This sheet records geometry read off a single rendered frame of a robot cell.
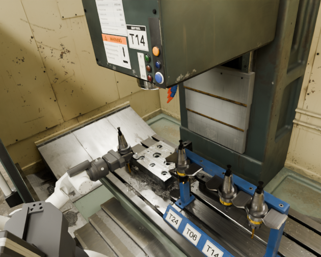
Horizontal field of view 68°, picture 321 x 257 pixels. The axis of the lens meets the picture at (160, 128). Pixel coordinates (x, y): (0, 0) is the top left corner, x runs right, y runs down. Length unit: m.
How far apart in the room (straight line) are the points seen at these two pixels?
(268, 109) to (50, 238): 1.25
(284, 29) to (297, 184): 1.08
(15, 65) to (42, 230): 1.68
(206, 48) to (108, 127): 1.49
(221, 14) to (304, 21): 0.74
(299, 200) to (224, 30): 1.26
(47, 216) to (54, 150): 1.79
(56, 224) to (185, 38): 0.61
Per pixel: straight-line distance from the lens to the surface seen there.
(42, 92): 1.98
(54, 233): 0.27
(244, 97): 1.36
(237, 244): 1.15
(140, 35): 0.76
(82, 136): 2.11
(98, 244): 1.44
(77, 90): 2.07
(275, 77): 1.31
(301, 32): 1.55
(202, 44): 0.81
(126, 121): 2.23
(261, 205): 0.82
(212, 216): 1.22
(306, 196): 1.87
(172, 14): 0.71
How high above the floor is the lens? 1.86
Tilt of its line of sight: 32 degrees down
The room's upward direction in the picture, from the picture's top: 7 degrees counter-clockwise
